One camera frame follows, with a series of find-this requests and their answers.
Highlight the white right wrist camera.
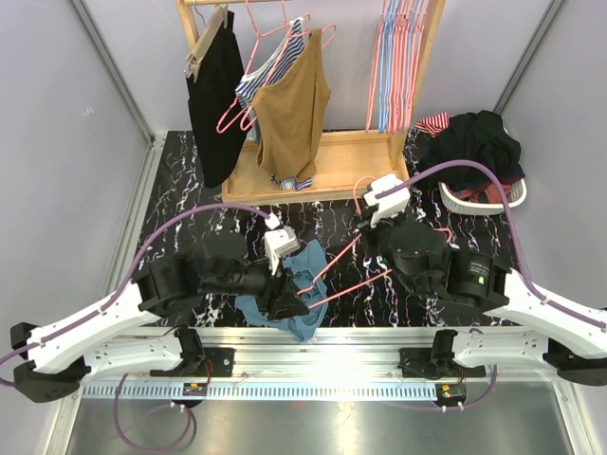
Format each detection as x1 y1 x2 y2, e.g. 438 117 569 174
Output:
362 173 411 229

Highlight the wooden clothes rack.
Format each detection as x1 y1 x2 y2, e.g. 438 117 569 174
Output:
175 0 447 209

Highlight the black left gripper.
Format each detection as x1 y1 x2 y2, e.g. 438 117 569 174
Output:
202 249 311 321

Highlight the brown tank top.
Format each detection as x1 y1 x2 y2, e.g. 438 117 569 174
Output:
252 28 331 191

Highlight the pink hanger striped top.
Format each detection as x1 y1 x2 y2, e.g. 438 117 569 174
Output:
216 1 285 134

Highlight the black garment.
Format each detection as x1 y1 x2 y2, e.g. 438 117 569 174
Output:
419 110 522 177

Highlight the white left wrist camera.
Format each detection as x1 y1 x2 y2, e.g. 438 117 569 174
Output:
264 213 300 276

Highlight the teal tank top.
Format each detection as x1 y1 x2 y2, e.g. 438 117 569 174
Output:
234 239 328 343

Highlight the maroon tank top grey trim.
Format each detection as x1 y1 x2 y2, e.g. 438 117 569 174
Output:
450 184 513 204

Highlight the blue white striped tank top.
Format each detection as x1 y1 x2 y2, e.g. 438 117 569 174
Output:
235 17 312 191

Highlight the aluminium mounting rail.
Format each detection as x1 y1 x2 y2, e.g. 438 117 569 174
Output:
64 326 578 404

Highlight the pink hanger brown top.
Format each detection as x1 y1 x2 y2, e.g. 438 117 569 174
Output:
239 0 338 133

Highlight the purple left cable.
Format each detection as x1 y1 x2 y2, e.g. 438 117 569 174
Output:
0 203 281 390

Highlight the black marble pattern mat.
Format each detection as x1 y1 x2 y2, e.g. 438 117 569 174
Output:
139 131 518 328

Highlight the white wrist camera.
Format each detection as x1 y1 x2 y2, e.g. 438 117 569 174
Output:
264 213 300 276
362 173 411 229

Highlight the bundle of empty pink hangers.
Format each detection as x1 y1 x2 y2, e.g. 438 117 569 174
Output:
365 0 429 135

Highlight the white perforated plastic basket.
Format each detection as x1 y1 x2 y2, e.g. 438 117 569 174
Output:
439 178 527 216

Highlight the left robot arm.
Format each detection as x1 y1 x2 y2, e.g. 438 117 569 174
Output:
10 227 309 403

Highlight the red white striped tank top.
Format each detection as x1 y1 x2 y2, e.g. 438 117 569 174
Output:
414 112 450 137

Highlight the wooden clip hanger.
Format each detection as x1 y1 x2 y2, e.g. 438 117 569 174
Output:
177 1 229 80

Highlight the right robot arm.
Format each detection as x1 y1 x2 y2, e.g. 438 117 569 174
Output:
357 219 606 387

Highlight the black skirt on rack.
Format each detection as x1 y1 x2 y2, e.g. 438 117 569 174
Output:
186 11 247 189

